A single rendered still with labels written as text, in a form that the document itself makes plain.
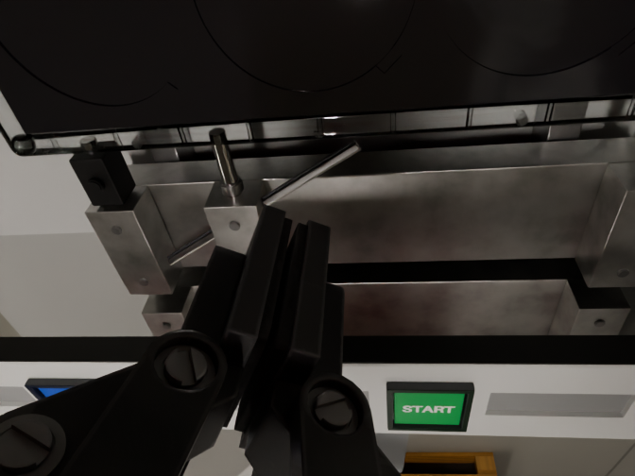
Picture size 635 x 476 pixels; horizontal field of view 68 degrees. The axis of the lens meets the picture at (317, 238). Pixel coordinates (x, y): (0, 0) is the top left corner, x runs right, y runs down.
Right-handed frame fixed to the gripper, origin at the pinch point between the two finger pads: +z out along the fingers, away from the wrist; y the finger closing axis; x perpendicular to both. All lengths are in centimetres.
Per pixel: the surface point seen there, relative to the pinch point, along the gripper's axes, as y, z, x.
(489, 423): 20.0, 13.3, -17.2
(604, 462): 213, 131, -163
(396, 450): 31, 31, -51
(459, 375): 14.9, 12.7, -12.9
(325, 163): 2.3, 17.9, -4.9
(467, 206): 12.2, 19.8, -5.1
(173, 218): -5.9, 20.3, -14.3
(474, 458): 152, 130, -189
